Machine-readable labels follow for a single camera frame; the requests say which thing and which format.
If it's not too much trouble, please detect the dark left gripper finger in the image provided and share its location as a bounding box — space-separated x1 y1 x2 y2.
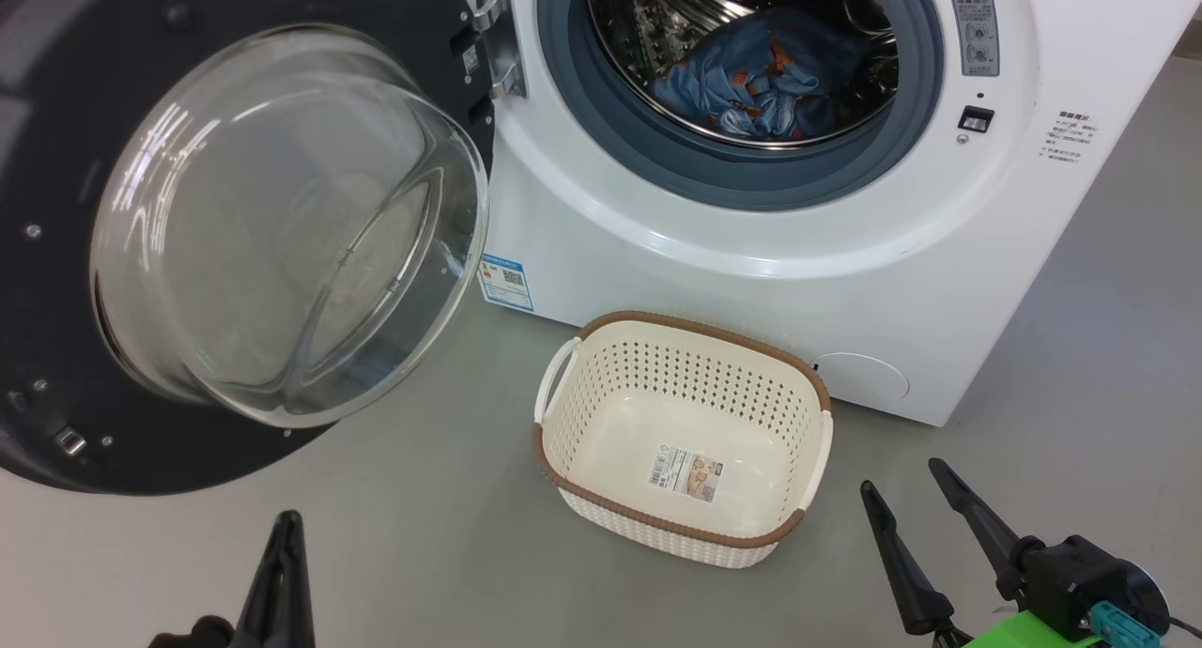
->
230 509 307 648

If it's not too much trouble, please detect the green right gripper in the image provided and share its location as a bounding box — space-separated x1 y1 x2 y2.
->
859 457 1107 648

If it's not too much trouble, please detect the black round glass washer door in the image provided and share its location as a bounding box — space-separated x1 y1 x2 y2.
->
0 0 499 496

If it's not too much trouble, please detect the blue garment with orange prints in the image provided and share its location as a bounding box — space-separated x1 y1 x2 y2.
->
648 23 818 144

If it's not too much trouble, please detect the white front-load washing machine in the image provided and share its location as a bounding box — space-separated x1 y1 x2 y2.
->
449 0 1202 428

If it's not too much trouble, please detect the metal door hinge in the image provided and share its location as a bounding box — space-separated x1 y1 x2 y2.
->
474 0 527 100

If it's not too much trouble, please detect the stainless steel washing machine drum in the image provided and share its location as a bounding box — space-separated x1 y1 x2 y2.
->
585 0 900 151

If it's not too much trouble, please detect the round white filter cover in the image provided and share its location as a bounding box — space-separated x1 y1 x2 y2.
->
812 352 910 405

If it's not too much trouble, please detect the paper product label sticker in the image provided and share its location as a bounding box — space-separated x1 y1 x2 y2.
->
646 444 725 504

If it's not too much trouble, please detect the cream perforated basket brown rim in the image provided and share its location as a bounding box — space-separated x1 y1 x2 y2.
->
532 310 835 570

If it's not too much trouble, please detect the blue energy label sticker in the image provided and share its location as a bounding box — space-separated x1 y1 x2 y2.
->
479 252 534 312

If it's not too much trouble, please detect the grey warning sticker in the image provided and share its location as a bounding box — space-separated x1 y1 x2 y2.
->
947 0 1001 78

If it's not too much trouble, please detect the teal right cable connector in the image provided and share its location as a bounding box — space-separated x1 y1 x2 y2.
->
1087 601 1162 648

